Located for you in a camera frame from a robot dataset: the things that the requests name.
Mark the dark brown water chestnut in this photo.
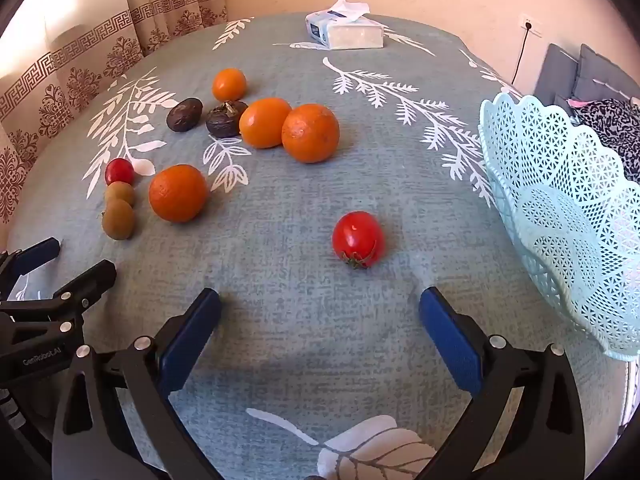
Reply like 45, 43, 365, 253
166, 98, 204, 133
206, 101, 249, 138

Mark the large orange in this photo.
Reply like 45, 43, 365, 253
148, 164, 208, 224
281, 103, 341, 164

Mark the beige patterned curtain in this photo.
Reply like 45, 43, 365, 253
0, 0, 228, 226

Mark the small orange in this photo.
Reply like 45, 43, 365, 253
212, 68, 248, 102

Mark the leopard print cloth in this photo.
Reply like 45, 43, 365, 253
570, 97, 640, 183

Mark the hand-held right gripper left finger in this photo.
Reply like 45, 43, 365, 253
51, 287, 222, 480

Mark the light blue lattice basket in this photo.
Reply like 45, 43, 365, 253
478, 87, 640, 362

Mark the white blue tissue pack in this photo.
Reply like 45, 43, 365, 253
305, 0, 385, 51

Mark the small brown kiwi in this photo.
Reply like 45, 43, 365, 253
105, 181, 136, 207
101, 199, 136, 241

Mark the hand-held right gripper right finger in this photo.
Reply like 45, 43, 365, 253
415, 287, 587, 480

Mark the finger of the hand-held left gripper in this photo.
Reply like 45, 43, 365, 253
0, 237, 62, 286
0, 260, 117, 335

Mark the small red cherry tomato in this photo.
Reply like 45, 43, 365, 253
104, 158, 136, 186

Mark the grey sofa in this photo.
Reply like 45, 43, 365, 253
532, 42, 640, 108

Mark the leaf print grey tablecloth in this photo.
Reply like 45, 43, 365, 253
0, 12, 631, 480

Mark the black power cable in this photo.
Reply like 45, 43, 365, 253
511, 24, 532, 85

